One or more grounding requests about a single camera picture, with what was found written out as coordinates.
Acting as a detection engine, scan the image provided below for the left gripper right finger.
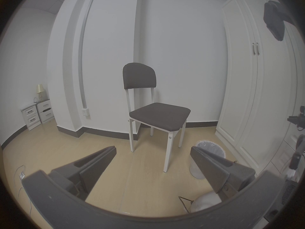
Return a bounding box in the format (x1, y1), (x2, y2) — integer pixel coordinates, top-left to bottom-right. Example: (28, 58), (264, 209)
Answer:
(190, 146), (256, 203)

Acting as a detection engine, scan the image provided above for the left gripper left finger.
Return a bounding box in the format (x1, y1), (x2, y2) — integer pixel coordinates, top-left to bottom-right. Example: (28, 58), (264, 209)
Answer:
(48, 146), (117, 201)

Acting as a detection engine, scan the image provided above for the clear plastic bag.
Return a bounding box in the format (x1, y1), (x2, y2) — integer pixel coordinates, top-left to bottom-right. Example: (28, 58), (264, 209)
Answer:
(197, 140), (226, 160)

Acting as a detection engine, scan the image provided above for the white trash bin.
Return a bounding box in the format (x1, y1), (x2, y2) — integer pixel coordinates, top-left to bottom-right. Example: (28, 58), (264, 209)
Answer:
(189, 140), (226, 179)

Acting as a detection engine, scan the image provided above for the white bedside table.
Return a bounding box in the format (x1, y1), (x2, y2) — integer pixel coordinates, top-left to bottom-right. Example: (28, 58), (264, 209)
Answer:
(20, 103), (40, 131)
(36, 99), (56, 125)

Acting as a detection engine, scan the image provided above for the dark grey white chair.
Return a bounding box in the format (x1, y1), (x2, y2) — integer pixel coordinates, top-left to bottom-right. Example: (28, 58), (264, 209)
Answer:
(122, 62), (191, 173)

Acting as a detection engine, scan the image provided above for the white wardrobe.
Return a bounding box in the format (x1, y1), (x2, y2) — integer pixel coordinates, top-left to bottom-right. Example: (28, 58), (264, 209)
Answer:
(215, 0), (305, 176)

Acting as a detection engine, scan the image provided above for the small table lamp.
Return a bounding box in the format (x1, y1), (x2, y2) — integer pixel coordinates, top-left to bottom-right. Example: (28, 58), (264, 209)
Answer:
(36, 84), (45, 102)

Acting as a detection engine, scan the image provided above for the thin grey cable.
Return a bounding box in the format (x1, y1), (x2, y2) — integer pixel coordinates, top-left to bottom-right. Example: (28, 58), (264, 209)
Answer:
(14, 165), (34, 216)

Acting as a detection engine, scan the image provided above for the white cable duct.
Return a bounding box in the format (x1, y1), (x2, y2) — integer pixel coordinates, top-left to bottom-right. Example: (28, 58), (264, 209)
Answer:
(78, 0), (102, 110)

